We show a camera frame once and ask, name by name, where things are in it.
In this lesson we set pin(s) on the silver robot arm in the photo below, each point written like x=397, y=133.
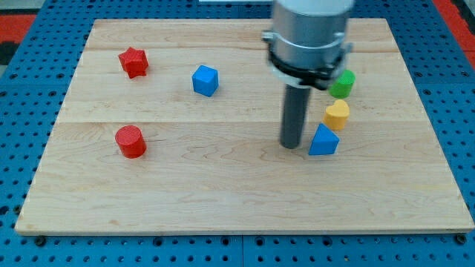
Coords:
x=306, y=41

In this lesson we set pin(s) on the blue cube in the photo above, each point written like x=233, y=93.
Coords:
x=205, y=80

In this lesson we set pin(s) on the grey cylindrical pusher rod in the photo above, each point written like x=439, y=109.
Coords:
x=293, y=116

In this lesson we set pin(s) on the wooden board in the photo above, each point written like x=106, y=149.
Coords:
x=214, y=165

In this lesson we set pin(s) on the blue triangular prism block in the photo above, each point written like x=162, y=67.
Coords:
x=324, y=142

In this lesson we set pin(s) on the yellow heart block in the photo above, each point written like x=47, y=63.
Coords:
x=336, y=115

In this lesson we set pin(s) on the red cylinder block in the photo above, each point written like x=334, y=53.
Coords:
x=130, y=141

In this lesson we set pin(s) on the green rounded block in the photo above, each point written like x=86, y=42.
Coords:
x=343, y=85

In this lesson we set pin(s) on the red star block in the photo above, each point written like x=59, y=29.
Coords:
x=134, y=62

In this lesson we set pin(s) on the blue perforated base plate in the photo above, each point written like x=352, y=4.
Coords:
x=45, y=57

